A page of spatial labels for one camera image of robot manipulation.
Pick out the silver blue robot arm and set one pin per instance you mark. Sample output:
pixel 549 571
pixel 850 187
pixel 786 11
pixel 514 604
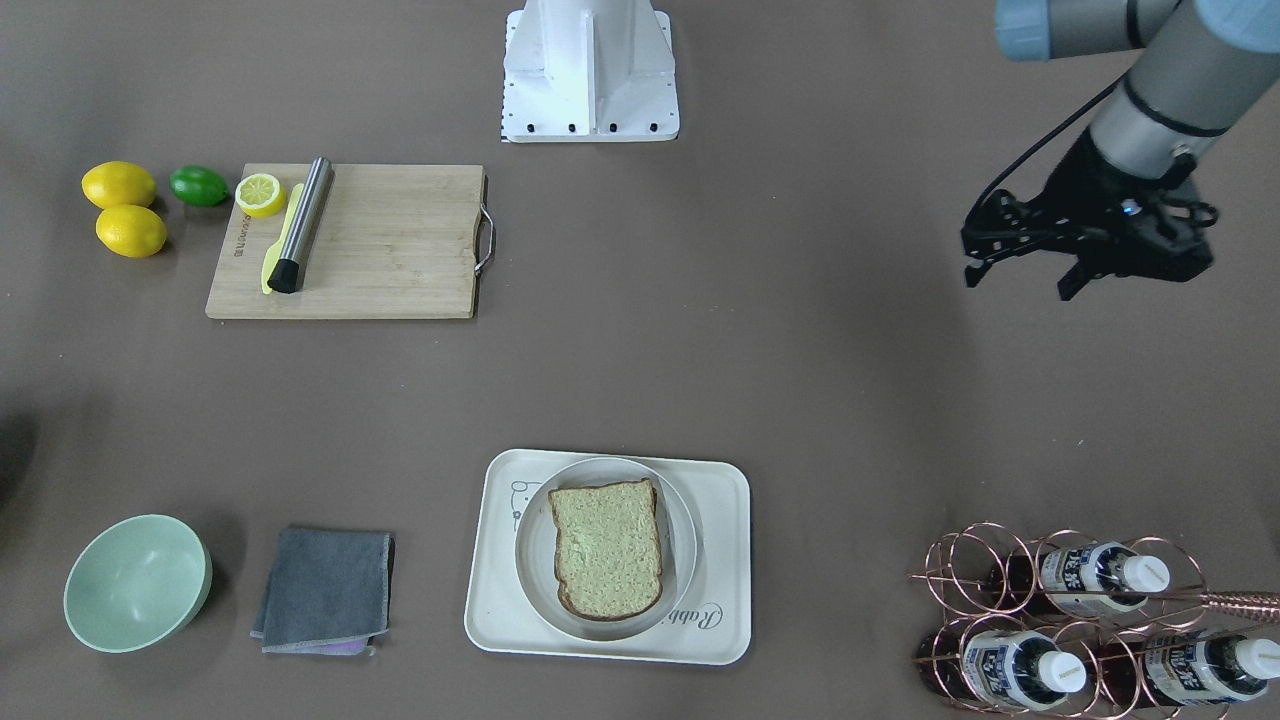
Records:
pixel 1201 66

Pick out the mint green bowl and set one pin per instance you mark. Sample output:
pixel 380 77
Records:
pixel 136 584

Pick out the tea bottle white cap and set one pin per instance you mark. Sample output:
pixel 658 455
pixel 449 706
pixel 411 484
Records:
pixel 1093 581

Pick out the white round plate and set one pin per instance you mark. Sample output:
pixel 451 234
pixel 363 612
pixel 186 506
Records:
pixel 535 549

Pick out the bread slice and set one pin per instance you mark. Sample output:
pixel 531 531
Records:
pixel 608 553

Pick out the cream rabbit tray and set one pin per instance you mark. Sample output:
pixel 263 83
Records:
pixel 705 615

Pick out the halved lemon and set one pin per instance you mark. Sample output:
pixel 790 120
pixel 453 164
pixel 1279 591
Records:
pixel 260 195

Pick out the grey folded cloth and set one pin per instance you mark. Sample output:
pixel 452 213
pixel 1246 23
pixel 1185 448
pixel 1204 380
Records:
pixel 328 592

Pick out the bamboo cutting board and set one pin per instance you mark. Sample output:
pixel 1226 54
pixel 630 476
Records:
pixel 393 242

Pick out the copper wire bottle rack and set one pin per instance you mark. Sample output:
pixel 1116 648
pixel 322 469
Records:
pixel 1072 626

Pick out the steel muddler black tip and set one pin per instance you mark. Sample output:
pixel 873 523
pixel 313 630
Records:
pixel 289 269

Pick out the yellow lemon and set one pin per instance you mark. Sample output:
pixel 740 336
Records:
pixel 116 183
pixel 131 231

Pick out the yellow plastic knife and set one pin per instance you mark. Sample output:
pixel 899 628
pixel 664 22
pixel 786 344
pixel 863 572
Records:
pixel 272 255

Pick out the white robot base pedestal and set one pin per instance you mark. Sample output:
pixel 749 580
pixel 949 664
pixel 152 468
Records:
pixel 589 72

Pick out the green lime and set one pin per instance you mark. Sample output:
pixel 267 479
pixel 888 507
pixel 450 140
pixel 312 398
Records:
pixel 198 186

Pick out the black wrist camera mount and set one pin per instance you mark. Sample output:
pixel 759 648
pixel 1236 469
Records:
pixel 1001 227

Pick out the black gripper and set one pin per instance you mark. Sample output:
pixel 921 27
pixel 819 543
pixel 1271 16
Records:
pixel 1082 180

